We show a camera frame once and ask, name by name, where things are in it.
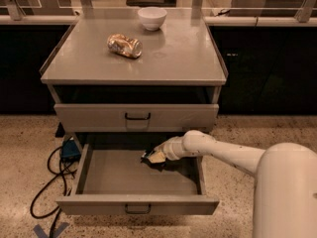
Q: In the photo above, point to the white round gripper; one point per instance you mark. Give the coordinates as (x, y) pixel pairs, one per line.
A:
(169, 149)

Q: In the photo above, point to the glass railing barrier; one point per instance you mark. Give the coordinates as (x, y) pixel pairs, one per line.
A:
(302, 12)

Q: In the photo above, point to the closed grey upper drawer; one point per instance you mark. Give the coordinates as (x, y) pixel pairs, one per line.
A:
(136, 117)

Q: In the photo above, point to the blue tape floor marker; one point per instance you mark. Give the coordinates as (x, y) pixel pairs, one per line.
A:
(55, 230)

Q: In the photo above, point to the blue power adapter box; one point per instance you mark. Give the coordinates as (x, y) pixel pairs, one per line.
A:
(69, 151)

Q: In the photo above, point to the crushed metallic soda can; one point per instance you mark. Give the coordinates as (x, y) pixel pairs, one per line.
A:
(124, 46)

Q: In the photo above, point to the blue rxbar blueberry wrapper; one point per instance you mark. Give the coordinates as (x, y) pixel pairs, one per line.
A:
(146, 155)

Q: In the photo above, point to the grey drawer cabinet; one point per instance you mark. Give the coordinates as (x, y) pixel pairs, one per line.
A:
(178, 65)

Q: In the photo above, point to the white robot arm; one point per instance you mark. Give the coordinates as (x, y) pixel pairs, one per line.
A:
(285, 188)

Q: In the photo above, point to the open grey lower drawer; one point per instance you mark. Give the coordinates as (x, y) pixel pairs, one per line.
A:
(119, 182)

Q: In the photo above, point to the white ceramic bowl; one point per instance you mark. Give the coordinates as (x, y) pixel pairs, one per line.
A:
(152, 18)

